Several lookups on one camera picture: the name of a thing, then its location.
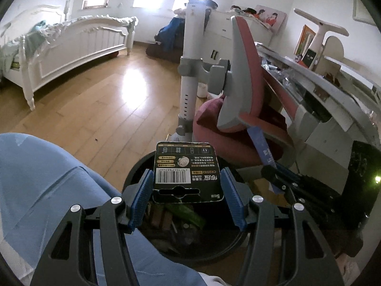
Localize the blue paper strip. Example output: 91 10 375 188
246 125 282 194

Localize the black battery blister card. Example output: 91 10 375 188
152 141 224 203

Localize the black trash bin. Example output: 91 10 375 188
123 150 248 265

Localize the blue round table cloth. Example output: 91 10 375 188
1 133 207 285

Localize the white study desk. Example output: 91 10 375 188
256 43 380 192

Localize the pink grey desk chair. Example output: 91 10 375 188
170 0 295 167

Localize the white desk lamp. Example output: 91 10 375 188
294 8 349 70

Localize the cartoon picture board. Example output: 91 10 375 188
254 5 287 34

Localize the white low cabinet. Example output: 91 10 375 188
203 8 273 66

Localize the white wooden bed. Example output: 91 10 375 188
1 5 138 110

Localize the blue clothes pile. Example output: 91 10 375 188
146 17 185 64

